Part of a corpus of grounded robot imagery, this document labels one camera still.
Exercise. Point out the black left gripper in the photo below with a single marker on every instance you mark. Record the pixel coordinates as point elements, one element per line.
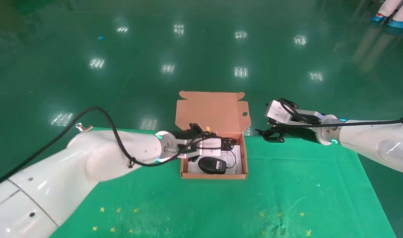
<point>191,134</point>

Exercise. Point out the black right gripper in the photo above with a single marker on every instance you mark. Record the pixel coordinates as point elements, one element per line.
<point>300,133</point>

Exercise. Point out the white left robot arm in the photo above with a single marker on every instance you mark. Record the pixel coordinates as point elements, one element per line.
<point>89,158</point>

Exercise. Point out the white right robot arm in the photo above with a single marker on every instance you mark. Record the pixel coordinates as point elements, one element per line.
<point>370,138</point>

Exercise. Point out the open brown cardboard box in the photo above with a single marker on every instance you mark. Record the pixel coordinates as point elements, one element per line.
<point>214,112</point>

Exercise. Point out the white printed instruction sheet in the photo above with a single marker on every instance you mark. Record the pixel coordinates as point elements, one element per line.
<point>238,160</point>

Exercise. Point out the green table cloth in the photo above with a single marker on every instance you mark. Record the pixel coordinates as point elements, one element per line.
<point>221,205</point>

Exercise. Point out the metal binder clip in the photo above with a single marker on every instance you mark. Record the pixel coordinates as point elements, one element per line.
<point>79,126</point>

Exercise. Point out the blue shoe cover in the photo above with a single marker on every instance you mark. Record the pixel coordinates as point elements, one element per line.
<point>377,19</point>
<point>399,24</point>

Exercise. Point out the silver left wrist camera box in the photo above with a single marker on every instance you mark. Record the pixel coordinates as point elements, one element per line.
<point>209,143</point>

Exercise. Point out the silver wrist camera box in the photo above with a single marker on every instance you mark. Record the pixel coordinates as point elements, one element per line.
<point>209,143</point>
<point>278,113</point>

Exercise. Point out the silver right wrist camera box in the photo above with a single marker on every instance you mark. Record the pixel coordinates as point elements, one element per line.
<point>278,113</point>

